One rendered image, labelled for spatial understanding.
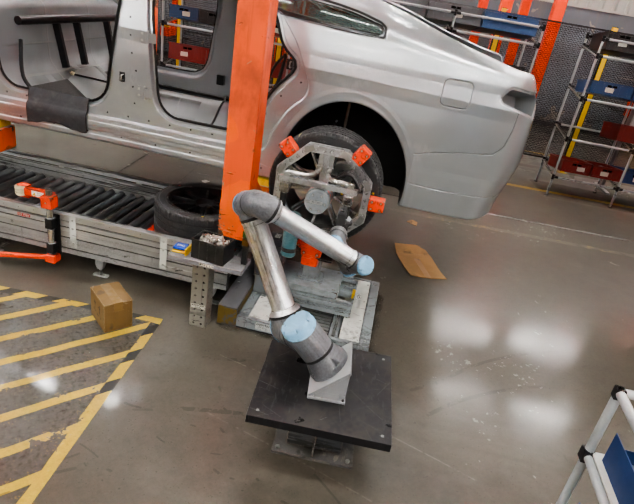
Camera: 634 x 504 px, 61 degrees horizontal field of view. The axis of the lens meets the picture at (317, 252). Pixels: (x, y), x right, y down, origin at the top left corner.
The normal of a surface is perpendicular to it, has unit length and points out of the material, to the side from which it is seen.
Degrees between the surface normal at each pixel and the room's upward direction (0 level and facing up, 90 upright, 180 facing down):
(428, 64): 80
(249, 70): 90
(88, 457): 0
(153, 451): 0
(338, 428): 0
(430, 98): 90
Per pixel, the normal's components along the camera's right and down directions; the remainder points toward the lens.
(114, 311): 0.61, 0.43
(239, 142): -0.18, 0.40
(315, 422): 0.15, -0.89
